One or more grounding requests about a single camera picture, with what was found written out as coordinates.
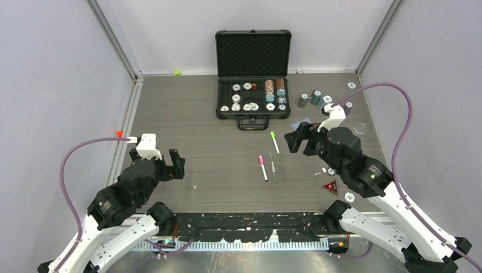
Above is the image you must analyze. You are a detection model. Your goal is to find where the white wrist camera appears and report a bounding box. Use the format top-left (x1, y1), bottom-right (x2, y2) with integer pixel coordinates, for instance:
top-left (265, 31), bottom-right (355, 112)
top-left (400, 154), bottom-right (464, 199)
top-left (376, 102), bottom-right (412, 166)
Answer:
top-left (127, 133), bottom-right (163, 160)
top-left (317, 103), bottom-right (346, 132)

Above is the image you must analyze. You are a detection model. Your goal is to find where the black poker chip case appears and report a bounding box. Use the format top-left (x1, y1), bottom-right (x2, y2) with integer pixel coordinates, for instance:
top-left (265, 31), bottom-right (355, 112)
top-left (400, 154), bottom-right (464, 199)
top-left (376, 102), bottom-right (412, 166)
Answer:
top-left (215, 30), bottom-right (292, 131)

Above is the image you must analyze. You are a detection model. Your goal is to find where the white pen green end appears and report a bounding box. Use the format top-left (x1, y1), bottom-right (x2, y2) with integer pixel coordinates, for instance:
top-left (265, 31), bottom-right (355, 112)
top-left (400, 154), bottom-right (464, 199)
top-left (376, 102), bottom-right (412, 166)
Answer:
top-left (270, 131), bottom-right (280, 155)

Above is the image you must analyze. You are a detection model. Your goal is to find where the light blue chip stack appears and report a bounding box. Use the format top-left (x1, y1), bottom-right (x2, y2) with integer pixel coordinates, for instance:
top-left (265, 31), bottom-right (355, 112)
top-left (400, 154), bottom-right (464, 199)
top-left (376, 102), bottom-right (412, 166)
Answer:
top-left (319, 96), bottom-right (333, 109)

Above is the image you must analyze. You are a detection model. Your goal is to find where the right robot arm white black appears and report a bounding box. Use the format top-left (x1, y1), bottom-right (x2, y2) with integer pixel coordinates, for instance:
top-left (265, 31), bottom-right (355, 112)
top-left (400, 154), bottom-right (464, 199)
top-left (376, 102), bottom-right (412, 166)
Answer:
top-left (284, 122), bottom-right (472, 272)

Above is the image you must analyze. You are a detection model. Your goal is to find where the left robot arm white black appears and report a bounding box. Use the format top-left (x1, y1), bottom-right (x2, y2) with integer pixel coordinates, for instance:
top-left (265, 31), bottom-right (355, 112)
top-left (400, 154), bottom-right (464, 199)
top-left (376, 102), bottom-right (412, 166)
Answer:
top-left (37, 149), bottom-right (185, 272)

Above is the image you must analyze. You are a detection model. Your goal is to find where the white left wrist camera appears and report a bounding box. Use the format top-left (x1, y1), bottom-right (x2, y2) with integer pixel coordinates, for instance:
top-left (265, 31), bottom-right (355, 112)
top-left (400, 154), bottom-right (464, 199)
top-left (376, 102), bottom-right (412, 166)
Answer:
top-left (127, 133), bottom-right (163, 160)

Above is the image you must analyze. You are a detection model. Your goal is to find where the teal chip stack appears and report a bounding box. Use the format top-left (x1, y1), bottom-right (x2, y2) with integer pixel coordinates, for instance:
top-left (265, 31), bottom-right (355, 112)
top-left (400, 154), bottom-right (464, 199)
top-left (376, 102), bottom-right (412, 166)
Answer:
top-left (310, 90), bottom-right (322, 106)

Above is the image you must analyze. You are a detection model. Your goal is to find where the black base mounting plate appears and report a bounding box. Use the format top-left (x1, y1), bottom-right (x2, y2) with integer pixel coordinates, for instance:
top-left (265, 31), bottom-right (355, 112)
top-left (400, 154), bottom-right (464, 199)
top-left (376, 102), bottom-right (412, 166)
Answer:
top-left (158, 212), bottom-right (348, 243)

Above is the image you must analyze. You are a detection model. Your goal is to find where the blue playing card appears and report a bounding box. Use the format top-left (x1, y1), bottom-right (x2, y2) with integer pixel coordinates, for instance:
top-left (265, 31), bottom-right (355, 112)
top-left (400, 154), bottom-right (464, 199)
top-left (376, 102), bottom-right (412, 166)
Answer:
top-left (292, 118), bottom-right (311, 130)

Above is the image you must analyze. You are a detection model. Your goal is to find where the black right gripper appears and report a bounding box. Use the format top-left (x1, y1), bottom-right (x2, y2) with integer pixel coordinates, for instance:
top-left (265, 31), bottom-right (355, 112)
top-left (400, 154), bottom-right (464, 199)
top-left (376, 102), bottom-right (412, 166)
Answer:
top-left (285, 119), bottom-right (344, 175)

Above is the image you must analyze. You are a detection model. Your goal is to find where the white chip near base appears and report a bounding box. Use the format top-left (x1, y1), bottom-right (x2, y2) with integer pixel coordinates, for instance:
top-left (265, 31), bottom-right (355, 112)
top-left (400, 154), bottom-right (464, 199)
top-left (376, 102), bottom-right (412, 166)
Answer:
top-left (344, 192), bottom-right (355, 203)

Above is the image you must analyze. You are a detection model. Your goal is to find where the clear dealer button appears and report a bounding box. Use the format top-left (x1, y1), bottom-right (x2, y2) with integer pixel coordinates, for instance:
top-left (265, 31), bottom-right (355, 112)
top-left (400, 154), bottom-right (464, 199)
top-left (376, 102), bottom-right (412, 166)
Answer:
top-left (352, 122), bottom-right (368, 135)

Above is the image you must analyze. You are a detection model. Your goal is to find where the red triangle sign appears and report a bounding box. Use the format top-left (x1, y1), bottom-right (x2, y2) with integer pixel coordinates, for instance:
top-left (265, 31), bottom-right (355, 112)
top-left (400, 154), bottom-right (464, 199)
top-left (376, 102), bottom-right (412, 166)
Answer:
top-left (323, 180), bottom-right (339, 195)

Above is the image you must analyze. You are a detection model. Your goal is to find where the dark green chip stack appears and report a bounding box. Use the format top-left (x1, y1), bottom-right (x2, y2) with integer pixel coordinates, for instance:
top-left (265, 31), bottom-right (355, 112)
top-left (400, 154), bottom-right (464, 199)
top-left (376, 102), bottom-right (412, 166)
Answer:
top-left (297, 93), bottom-right (310, 108)

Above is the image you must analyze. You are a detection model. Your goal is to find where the purple chip stack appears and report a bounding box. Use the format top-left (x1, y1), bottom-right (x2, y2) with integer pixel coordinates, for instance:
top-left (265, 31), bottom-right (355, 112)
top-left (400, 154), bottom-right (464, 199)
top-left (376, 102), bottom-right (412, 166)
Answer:
top-left (342, 101), bottom-right (353, 116)

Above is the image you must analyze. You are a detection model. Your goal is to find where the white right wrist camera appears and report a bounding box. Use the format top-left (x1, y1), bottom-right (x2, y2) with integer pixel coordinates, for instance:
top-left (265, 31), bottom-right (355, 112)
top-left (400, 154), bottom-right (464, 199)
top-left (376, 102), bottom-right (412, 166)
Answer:
top-left (317, 103), bottom-right (346, 132)

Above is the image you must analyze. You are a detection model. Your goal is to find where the white pen blue tip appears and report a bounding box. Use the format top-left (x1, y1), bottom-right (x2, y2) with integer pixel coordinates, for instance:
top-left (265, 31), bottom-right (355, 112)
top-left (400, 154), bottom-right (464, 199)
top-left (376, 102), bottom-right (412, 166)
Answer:
top-left (259, 155), bottom-right (268, 181)

